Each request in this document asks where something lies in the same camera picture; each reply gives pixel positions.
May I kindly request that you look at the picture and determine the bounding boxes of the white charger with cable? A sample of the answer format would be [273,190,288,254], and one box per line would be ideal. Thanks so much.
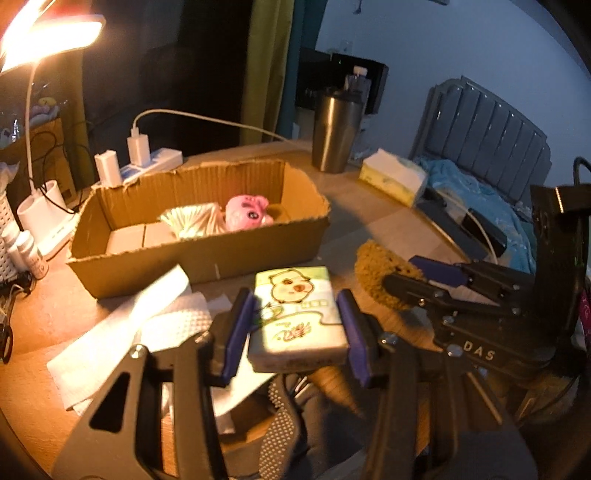
[128,134,151,166]

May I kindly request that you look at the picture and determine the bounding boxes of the grey dotted gloves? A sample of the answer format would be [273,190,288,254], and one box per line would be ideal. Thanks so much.
[222,374,384,480]

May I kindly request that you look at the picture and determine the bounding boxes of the black monitor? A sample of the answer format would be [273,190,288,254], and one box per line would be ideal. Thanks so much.
[295,46,389,116]

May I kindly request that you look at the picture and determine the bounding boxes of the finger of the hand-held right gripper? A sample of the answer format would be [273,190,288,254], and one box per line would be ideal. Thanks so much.
[382,272,509,325]
[409,255,539,306]

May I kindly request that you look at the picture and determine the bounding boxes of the yellow tissue box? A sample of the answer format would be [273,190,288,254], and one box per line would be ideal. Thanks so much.
[360,148,428,207]

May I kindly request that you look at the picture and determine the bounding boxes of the white plastic basket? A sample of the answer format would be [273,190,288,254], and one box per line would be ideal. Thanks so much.
[0,161,28,282]

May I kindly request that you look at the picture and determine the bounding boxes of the black lamp cable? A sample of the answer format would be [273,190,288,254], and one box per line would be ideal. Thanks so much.
[28,129,95,215]

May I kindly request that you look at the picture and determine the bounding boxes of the green cartoon tissue pack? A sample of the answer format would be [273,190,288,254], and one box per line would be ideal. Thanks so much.
[248,266,349,374]

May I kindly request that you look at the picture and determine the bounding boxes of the white desk lamp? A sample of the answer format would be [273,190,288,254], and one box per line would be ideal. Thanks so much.
[0,0,107,259]

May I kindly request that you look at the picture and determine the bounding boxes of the white power strip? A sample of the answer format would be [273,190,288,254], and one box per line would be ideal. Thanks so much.
[95,148,184,185]

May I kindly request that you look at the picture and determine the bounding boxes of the small white spray bottles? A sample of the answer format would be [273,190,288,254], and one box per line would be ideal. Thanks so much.
[2,228,49,278]

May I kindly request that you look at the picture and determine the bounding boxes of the teal curtain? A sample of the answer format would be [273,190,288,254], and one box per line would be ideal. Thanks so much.
[288,0,324,139]

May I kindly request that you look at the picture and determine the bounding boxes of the grey padded headboard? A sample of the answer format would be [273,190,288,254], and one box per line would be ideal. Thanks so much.
[410,76,552,208]

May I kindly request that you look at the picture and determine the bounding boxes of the black flat device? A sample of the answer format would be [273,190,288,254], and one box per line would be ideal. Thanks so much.
[416,198,490,265]

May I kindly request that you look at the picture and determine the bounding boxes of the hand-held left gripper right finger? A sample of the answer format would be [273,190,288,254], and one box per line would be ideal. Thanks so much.
[337,290,539,480]

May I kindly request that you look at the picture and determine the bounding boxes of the pink plush toy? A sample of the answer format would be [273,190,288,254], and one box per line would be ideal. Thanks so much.
[225,194,274,232]

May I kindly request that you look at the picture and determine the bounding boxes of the brown fuzzy cloth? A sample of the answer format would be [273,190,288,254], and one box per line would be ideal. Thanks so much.
[355,240,428,312]

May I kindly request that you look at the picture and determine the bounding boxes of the clear crinkled plastic bag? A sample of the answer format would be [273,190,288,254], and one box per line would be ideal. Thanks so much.
[159,202,227,240]

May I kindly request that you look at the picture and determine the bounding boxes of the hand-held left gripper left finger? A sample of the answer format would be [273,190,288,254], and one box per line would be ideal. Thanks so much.
[53,288,262,480]

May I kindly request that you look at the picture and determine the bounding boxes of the white plug adapter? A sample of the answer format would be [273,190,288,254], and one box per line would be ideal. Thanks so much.
[95,150,122,188]

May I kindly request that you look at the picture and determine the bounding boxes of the steel tumbler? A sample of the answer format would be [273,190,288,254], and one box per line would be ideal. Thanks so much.
[311,87,363,174]

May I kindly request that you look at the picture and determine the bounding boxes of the yellow-green curtain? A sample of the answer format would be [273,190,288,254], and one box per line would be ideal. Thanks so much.
[240,0,296,146]

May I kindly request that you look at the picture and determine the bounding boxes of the white charging cable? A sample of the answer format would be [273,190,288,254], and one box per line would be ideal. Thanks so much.
[131,109,289,144]

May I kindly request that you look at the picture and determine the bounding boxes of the black scissors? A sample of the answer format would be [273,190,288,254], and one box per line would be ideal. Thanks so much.
[0,318,14,365]

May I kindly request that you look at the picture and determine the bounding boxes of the blue blanket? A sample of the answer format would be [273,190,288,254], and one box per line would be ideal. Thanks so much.
[413,157,539,273]

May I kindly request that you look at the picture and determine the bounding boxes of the clear water bottle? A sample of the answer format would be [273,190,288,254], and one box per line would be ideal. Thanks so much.
[344,66,372,116]

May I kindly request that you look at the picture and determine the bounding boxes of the white paper towel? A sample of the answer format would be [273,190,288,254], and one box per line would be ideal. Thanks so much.
[46,264,278,435]

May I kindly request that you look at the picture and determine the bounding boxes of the thin white cable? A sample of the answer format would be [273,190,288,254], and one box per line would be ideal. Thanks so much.
[438,189,502,259]

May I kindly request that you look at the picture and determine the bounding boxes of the cardboard box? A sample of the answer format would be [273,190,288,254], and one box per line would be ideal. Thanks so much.
[65,159,332,298]

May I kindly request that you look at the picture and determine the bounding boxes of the brown paper bag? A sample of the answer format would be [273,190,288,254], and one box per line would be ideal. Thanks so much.
[0,117,77,199]

